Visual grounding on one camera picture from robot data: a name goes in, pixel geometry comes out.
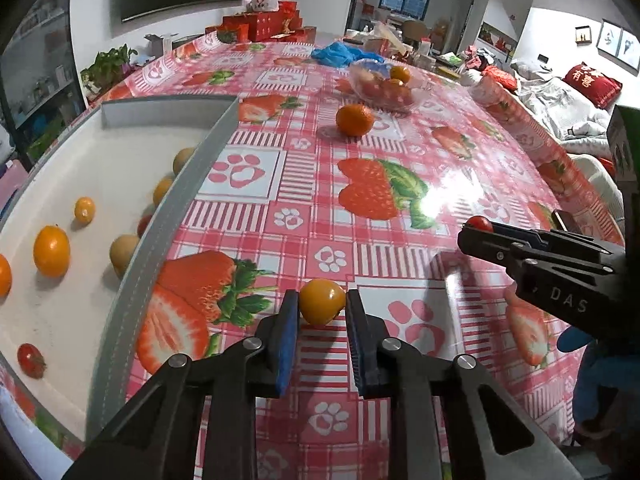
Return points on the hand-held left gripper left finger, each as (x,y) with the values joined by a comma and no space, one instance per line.
(286,350)

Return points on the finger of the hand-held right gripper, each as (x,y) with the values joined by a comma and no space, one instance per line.
(550,290)
(565,247)

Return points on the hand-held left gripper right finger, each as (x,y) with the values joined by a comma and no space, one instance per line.
(359,355)

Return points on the small orange kumquat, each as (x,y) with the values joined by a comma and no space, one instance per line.
(162,190)
(322,301)
(84,210)

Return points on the small cherry tomato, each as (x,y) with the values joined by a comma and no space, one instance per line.
(481,222)

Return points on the brown kiwi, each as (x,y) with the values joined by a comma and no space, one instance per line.
(123,256)
(183,160)

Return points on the red tomato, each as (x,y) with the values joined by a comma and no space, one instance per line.
(144,224)
(31,360)

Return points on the clear glass bowl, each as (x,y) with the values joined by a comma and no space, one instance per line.
(385,100)

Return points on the orange mandarin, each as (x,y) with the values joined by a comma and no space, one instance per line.
(400,74)
(51,251)
(354,120)
(4,275)

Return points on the white shallow tray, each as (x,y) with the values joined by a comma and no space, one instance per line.
(100,170)

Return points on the person's right hand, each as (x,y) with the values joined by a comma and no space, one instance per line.
(605,390)

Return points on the black phone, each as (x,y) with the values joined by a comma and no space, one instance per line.
(562,219)

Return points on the grey bedding pile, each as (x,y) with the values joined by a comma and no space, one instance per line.
(565,115)

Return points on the red pillow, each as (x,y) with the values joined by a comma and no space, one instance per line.
(592,85)

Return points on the strawberry printed red tablecloth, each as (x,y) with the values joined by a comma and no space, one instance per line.
(325,200)

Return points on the red cloth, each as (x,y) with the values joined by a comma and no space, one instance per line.
(500,77)

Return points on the brown chair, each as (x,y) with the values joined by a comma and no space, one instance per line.
(414,30)

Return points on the blue plastic bag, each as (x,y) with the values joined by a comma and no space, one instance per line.
(342,54)

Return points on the stack of red gift boxes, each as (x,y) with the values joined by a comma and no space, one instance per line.
(265,25)

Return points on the grey open box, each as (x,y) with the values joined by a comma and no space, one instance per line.
(157,43)

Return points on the green leafy plant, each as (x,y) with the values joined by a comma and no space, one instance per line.
(107,62)

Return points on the glass door cabinet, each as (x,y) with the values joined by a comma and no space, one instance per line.
(40,60)

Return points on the white picture frame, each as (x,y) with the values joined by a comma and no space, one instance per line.
(607,37)
(629,47)

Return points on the small picture frame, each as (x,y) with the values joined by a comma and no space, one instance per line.
(581,35)

